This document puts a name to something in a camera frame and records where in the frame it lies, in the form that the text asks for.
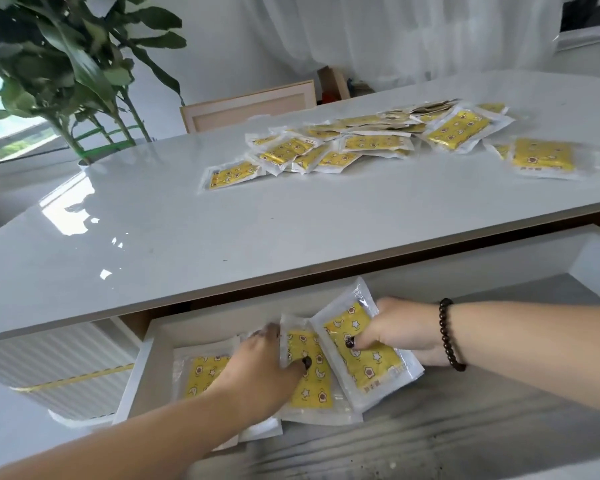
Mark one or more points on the person's right hand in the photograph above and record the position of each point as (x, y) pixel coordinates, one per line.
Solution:
(410, 327)

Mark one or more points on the person's left hand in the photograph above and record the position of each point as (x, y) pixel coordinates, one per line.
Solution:
(252, 374)

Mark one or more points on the person's left thumb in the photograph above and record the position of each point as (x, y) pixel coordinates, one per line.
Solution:
(297, 370)

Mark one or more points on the person's right thumb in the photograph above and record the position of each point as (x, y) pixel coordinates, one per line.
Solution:
(362, 339)

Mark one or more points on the person's left forearm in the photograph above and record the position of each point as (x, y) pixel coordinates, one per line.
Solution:
(130, 439)

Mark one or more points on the person's right forearm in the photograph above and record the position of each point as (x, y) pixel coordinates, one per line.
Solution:
(540, 344)

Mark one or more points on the white drawer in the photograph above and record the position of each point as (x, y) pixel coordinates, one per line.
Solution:
(430, 434)

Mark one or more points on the pile of yellow packets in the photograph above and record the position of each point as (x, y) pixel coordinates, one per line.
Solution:
(370, 144)

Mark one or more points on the yellow tape strip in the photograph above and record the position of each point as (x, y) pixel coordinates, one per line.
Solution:
(75, 378)

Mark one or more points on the white ribbed cabinet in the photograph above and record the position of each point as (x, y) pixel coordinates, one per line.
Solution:
(55, 359)

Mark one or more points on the white curtain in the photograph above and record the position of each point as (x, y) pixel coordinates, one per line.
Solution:
(405, 34)

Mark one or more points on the window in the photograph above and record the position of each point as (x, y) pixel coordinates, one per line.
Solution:
(15, 129)

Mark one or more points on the white board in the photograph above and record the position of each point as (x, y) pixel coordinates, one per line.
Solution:
(587, 38)

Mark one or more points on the green leafy plant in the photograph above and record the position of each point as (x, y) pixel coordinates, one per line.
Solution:
(65, 59)

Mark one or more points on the dark bag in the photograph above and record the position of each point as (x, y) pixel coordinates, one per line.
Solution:
(590, 12)

